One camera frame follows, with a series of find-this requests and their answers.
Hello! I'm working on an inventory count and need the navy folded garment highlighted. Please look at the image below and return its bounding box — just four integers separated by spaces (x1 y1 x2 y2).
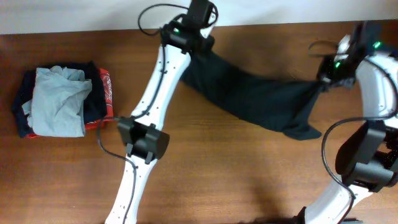
11 61 108 138

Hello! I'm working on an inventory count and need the dark green t-shirt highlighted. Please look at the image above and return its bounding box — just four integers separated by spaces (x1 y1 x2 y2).
180 52 322 141

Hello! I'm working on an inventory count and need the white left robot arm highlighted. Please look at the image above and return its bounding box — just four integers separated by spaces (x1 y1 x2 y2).
105 21 213 224

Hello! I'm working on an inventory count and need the red printed folded garment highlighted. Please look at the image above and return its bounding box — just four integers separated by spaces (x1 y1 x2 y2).
26 67 114 139

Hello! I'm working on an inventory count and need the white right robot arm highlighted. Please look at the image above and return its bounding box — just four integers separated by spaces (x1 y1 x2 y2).
292 21 397 224

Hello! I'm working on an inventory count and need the grey folded t-shirt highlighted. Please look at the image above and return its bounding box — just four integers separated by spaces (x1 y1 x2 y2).
22 65 92 138

